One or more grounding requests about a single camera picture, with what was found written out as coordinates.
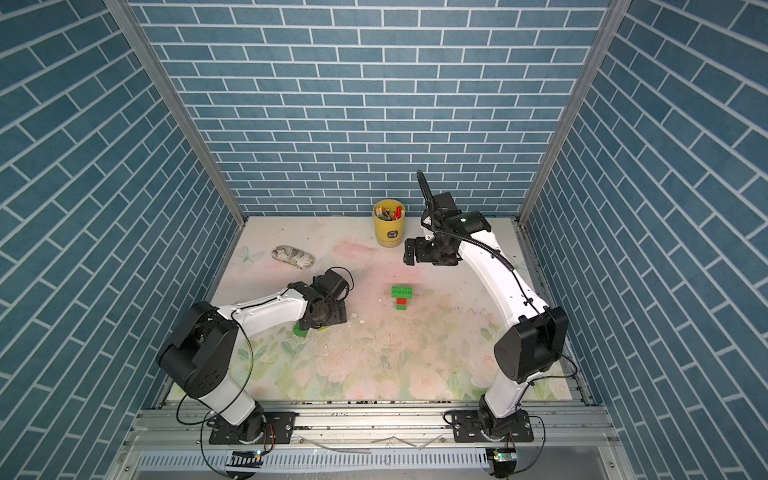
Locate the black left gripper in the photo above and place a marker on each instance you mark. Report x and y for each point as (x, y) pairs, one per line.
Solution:
(339, 315)

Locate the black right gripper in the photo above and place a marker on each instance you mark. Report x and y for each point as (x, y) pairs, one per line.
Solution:
(421, 244)

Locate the green long lego brick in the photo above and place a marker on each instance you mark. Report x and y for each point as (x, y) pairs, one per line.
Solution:
(401, 292)

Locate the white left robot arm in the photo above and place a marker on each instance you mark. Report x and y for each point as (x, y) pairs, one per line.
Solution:
(198, 351)

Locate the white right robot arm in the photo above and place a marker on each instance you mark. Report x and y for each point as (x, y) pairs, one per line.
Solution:
(534, 334)

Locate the yellow pen holder cup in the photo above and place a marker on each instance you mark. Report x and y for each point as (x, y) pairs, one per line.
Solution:
(389, 222)

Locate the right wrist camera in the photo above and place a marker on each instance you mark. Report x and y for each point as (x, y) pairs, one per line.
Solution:
(448, 216)

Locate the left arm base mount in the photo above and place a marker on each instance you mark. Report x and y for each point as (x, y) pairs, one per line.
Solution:
(267, 428)

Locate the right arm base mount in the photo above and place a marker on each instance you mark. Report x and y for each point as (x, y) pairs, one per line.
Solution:
(475, 426)

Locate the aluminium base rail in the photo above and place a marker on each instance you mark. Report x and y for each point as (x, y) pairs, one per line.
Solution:
(359, 426)

